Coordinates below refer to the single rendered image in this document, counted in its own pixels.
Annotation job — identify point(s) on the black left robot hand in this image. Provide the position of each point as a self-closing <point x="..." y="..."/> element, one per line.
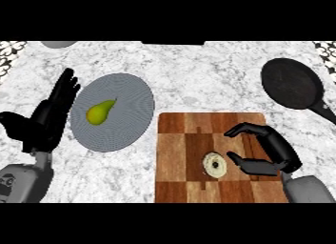
<point x="46" y="119"/>

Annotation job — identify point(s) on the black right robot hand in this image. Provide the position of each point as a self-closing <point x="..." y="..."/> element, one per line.
<point x="273" y="143"/>

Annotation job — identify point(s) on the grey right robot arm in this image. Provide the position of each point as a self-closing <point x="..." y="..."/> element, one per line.
<point x="305" y="189"/>

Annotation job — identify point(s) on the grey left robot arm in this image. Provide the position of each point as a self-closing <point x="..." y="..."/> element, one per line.
<point x="19" y="181"/>

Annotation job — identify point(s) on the brown wooden cutting board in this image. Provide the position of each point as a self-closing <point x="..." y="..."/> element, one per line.
<point x="206" y="149"/>

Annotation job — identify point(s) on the black frying pan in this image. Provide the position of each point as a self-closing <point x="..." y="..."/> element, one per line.
<point x="292" y="85"/>

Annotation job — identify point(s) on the green pear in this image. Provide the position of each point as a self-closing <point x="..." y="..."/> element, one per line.
<point x="99" y="112"/>

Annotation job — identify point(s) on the round grey plate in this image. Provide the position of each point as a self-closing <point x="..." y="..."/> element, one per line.
<point x="112" y="111"/>

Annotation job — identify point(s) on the grey round object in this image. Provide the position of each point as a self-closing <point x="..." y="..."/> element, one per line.
<point x="57" y="44"/>

